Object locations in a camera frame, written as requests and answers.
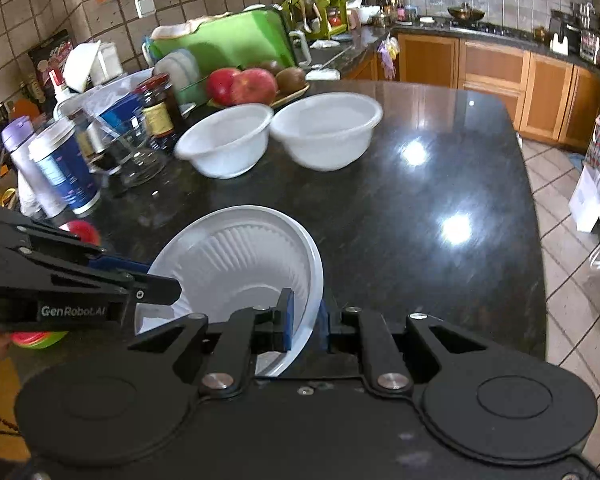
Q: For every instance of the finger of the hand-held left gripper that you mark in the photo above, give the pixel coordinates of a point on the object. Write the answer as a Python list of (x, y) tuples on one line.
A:
[(155, 291), (125, 265)]

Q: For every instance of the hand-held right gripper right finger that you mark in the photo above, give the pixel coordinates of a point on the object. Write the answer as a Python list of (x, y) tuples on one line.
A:
[(345, 332)]

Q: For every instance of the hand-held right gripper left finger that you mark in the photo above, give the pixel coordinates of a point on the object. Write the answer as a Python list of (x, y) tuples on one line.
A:
[(286, 320)]

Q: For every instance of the green plastic plate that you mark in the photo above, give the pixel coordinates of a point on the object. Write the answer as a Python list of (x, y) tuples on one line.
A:
[(52, 342)]

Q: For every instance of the white plastic bowl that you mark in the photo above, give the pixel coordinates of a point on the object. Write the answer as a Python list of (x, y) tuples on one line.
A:
[(225, 145), (235, 260), (325, 135)]

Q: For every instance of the glass measuring cup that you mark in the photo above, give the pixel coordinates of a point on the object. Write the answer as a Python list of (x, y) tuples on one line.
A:
[(140, 160)]

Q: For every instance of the blue paper cup white lid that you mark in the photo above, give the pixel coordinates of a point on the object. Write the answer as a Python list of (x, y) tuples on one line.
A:
[(67, 170)]

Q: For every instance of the white bottle purple cap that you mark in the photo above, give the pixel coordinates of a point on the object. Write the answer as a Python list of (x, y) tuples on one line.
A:
[(27, 180)]

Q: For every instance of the blue tissue pack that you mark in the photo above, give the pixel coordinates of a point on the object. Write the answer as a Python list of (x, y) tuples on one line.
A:
[(122, 110)]

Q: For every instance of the dark sauce jar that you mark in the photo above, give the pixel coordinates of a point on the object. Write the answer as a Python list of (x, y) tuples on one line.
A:
[(155, 110)]

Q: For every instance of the white dish stack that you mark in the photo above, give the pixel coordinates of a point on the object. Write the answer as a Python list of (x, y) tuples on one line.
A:
[(177, 72)]

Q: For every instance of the dark red apple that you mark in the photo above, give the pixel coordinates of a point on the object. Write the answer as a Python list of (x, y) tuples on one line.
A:
[(220, 86)]

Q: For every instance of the black snack package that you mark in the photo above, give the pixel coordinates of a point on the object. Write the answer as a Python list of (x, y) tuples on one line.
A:
[(50, 60)]

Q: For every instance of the pale red striped apple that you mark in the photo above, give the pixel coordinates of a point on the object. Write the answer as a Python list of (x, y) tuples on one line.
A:
[(254, 87)]

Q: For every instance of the beige fruit tray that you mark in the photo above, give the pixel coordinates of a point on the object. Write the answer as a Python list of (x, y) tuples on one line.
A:
[(292, 96)]

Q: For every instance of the brown kiwi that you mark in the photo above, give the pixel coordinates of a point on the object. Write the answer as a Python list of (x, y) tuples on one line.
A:
[(291, 80), (270, 66)]

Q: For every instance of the white cloth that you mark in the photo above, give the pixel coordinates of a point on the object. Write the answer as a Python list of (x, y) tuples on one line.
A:
[(180, 30)]

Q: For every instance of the green cutting board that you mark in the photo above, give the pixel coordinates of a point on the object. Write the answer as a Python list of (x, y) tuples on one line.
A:
[(240, 42)]

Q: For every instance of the white window box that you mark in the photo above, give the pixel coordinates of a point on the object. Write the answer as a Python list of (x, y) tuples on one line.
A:
[(587, 200)]

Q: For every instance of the yellow purple hanging cloth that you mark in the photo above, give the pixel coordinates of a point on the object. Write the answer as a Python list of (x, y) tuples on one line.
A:
[(387, 55)]

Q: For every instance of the green dish rack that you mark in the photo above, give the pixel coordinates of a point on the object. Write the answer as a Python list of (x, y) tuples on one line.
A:
[(330, 27)]

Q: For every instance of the wooden lower cabinets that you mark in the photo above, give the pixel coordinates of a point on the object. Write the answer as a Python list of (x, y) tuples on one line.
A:
[(495, 70)]

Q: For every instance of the gas stove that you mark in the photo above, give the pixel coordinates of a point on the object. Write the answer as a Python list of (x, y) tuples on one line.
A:
[(480, 27)]

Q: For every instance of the dark wok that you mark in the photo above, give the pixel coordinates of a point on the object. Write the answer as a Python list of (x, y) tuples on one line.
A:
[(466, 12)]

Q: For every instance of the white stand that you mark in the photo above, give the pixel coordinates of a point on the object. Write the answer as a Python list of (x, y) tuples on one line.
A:
[(560, 46)]

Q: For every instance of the black cooking pot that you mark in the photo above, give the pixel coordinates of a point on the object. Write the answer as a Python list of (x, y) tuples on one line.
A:
[(562, 22)]

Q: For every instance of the stainless steel pots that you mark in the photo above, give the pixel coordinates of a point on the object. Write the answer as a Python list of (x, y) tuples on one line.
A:
[(587, 15)]

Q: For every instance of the white wall outlet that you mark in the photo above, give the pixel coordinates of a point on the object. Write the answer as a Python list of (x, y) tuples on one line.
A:
[(145, 7)]

